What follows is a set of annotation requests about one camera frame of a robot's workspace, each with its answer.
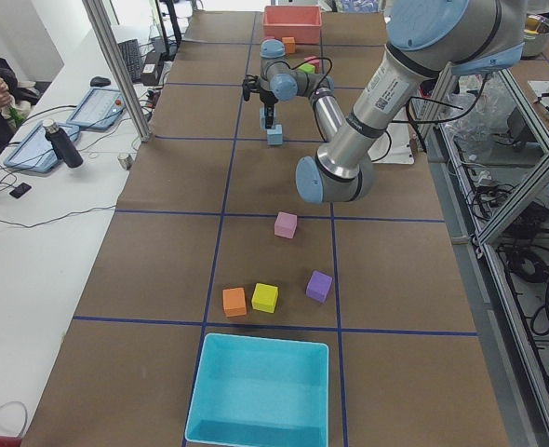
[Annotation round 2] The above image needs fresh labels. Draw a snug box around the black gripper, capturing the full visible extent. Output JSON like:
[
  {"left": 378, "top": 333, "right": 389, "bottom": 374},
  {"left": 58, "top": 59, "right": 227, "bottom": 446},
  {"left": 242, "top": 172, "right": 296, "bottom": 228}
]
[{"left": 242, "top": 76, "right": 275, "bottom": 129}]

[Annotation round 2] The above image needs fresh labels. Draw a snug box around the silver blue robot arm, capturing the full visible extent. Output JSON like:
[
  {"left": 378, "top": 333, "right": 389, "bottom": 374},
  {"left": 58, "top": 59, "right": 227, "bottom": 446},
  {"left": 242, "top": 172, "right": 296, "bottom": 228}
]
[{"left": 242, "top": 1, "right": 527, "bottom": 204}]

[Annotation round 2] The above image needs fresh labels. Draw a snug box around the green foam block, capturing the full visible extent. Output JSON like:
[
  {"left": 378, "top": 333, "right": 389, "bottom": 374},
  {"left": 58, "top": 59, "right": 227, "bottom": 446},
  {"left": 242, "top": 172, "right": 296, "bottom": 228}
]
[{"left": 298, "top": 63, "right": 316, "bottom": 74}]

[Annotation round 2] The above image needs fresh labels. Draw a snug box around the red-pink foam block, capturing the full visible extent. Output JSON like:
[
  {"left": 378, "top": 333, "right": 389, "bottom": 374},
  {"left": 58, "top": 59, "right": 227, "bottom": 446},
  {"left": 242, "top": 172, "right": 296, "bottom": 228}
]
[{"left": 304, "top": 56, "right": 321, "bottom": 73}]

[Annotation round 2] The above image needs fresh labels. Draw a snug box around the orange foam block right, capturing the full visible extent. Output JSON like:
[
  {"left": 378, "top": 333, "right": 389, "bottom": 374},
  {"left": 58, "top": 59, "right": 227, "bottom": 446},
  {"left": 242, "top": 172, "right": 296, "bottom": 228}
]
[{"left": 282, "top": 36, "right": 296, "bottom": 55}]

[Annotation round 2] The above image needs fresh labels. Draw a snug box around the orange foam block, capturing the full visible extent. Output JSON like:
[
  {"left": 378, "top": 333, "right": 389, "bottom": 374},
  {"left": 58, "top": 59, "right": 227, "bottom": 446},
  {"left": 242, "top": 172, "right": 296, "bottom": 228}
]
[
  {"left": 282, "top": 36, "right": 296, "bottom": 55},
  {"left": 221, "top": 287, "right": 248, "bottom": 318}
]

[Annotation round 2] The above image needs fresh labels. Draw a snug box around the red plastic bin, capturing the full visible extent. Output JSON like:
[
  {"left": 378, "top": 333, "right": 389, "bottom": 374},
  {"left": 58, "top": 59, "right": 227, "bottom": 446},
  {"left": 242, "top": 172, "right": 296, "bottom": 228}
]
[{"left": 262, "top": 6, "right": 322, "bottom": 45}]

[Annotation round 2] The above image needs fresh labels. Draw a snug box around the pink foam block left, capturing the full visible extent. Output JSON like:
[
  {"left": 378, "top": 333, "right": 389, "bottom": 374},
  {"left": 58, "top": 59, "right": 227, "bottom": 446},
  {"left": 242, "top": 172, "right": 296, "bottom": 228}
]
[{"left": 274, "top": 211, "right": 298, "bottom": 239}]

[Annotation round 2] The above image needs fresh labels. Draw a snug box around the black keyboard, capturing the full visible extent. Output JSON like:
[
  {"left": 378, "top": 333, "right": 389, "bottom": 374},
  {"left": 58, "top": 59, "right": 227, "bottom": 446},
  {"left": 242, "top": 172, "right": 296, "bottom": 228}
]
[{"left": 117, "top": 39, "right": 143, "bottom": 83}]

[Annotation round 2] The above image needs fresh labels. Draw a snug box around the small metal cylinder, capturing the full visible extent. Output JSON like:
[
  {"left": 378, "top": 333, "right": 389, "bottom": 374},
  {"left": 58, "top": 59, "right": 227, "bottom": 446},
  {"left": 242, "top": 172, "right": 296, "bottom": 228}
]
[{"left": 117, "top": 153, "right": 133, "bottom": 170}]

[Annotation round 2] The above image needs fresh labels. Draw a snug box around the teach pendant tablet far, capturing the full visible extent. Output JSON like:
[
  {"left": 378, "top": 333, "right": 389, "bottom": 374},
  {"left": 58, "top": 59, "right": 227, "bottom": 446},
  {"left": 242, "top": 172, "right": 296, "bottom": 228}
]
[{"left": 66, "top": 88, "right": 125, "bottom": 131}]

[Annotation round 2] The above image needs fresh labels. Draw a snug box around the teach pendant tablet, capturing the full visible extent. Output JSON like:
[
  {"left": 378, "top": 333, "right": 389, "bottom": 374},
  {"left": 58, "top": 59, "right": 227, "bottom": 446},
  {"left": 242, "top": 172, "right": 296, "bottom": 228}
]
[
  {"left": 66, "top": 88, "right": 125, "bottom": 131},
  {"left": 4, "top": 121, "right": 84, "bottom": 173}
]

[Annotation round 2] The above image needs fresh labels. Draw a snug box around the black computer mouse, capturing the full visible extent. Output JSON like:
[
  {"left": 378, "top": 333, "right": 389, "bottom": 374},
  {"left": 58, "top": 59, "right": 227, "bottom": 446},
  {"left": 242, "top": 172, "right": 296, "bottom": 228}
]
[{"left": 89, "top": 76, "right": 111, "bottom": 88}]

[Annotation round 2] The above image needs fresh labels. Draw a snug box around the purple foam block left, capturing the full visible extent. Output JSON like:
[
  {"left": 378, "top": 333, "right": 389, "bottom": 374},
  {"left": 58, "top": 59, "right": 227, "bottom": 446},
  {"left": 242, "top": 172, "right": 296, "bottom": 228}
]
[{"left": 305, "top": 270, "right": 333, "bottom": 304}]

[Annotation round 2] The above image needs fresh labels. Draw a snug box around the yellow foam block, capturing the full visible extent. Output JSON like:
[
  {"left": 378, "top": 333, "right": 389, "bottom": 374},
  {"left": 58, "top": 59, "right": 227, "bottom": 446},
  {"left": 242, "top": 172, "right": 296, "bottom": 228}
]
[{"left": 251, "top": 283, "right": 278, "bottom": 313}]

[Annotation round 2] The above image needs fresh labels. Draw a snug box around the orange foam block left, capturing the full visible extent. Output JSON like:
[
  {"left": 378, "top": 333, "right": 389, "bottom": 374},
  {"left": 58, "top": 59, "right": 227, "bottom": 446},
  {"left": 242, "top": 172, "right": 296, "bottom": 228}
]
[{"left": 221, "top": 287, "right": 248, "bottom": 318}]

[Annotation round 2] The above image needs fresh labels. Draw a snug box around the black water bottle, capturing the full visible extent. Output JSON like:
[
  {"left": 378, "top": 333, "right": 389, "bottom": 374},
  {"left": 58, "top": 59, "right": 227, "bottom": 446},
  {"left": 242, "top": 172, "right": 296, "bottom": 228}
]
[{"left": 42, "top": 118, "right": 84, "bottom": 169}]

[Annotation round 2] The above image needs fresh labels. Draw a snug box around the teach pendant tablet near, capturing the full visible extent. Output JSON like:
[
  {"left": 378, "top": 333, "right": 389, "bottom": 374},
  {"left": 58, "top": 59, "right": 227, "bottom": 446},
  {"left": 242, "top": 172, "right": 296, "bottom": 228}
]
[{"left": 4, "top": 121, "right": 84, "bottom": 173}]

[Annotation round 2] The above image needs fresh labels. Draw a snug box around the black smartphone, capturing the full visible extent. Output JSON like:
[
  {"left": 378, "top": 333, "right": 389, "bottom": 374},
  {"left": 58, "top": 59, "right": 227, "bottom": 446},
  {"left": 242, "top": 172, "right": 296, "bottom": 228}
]
[{"left": 9, "top": 183, "right": 32, "bottom": 198}]

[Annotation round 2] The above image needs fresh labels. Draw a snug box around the metal bowl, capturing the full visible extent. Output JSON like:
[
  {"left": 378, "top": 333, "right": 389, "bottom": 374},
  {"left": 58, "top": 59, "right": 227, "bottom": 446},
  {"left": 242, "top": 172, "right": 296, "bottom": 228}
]
[{"left": 522, "top": 15, "right": 549, "bottom": 59}]

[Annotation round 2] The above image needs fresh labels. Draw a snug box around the light blue plastic bin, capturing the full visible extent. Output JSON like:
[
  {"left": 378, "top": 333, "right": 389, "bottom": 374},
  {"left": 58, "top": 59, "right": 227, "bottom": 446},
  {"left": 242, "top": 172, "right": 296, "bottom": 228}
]
[{"left": 184, "top": 333, "right": 329, "bottom": 446}]

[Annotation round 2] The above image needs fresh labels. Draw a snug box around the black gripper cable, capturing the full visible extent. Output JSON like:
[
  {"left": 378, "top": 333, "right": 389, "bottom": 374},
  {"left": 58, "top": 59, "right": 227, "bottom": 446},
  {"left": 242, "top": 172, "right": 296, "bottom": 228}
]
[{"left": 290, "top": 57, "right": 335, "bottom": 89}]

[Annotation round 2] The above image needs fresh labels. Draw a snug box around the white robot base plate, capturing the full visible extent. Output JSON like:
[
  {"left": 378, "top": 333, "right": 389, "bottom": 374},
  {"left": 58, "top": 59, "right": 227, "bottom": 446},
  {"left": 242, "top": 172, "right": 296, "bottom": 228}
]
[{"left": 368, "top": 123, "right": 415, "bottom": 165}]

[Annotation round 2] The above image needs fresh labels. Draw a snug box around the aluminium frame post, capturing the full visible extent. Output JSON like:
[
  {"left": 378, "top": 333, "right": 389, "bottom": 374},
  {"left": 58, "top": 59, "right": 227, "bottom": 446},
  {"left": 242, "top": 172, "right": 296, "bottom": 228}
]
[{"left": 82, "top": 0, "right": 151, "bottom": 142}]

